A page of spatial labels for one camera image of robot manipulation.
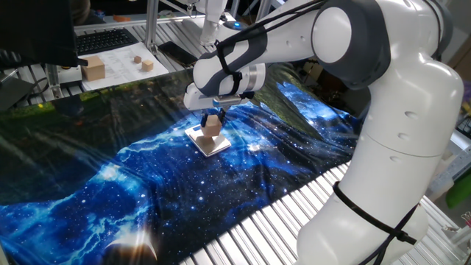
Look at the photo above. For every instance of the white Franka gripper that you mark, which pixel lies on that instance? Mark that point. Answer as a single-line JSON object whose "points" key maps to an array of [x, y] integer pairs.
{"points": [[193, 101]]}

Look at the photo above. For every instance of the light wooden cube block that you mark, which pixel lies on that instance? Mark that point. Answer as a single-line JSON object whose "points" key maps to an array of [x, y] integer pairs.
{"points": [[212, 127]]}

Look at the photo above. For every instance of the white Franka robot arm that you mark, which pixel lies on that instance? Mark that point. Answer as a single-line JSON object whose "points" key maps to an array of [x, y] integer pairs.
{"points": [[386, 184]]}

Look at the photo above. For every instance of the silver digital pocket scale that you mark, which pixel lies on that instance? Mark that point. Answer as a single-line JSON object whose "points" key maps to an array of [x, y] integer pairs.
{"points": [[215, 148]]}

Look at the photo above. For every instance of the black smartphone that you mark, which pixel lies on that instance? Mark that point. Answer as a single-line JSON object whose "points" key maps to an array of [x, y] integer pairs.
{"points": [[178, 54]]}

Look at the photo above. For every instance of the medium wooden cube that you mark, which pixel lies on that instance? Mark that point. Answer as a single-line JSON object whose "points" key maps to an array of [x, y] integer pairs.
{"points": [[147, 66]]}

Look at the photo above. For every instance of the white cylindrical device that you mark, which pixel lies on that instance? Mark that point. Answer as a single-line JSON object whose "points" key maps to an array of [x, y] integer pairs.
{"points": [[209, 33]]}

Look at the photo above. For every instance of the galaxy print cloth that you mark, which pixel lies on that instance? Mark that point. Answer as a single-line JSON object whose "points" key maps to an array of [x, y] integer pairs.
{"points": [[184, 202]]}

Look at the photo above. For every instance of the tiny wooden cube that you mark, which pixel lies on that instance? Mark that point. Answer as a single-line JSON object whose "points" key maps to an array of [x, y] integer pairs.
{"points": [[137, 59]]}

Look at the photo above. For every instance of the white printed paper sheet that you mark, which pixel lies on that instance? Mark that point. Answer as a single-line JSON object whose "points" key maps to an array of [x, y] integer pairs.
{"points": [[117, 73]]}

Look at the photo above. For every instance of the large wooden cube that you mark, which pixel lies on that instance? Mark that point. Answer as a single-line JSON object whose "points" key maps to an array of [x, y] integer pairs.
{"points": [[93, 69]]}

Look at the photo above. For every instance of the black computer keyboard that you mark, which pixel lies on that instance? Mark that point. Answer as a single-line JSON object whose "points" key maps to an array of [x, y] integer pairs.
{"points": [[103, 40]]}

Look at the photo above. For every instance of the small orange object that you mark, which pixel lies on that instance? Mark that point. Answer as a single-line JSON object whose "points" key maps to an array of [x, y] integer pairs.
{"points": [[121, 18]]}

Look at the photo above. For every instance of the black computer monitor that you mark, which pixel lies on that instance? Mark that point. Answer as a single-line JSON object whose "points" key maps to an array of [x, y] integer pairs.
{"points": [[33, 29]]}

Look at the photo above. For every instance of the dark grey flat panel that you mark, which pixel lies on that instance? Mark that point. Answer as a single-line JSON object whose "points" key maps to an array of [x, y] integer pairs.
{"points": [[11, 92]]}

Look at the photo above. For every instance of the green plastic object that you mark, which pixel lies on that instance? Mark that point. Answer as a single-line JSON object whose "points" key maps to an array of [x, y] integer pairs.
{"points": [[460, 191]]}

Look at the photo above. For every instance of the upright aluminium frame post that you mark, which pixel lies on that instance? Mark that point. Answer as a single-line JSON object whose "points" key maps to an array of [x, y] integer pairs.
{"points": [[151, 22]]}

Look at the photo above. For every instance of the horizontal aluminium frame rail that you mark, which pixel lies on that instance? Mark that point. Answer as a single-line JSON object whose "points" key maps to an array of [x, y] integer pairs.
{"points": [[110, 24]]}

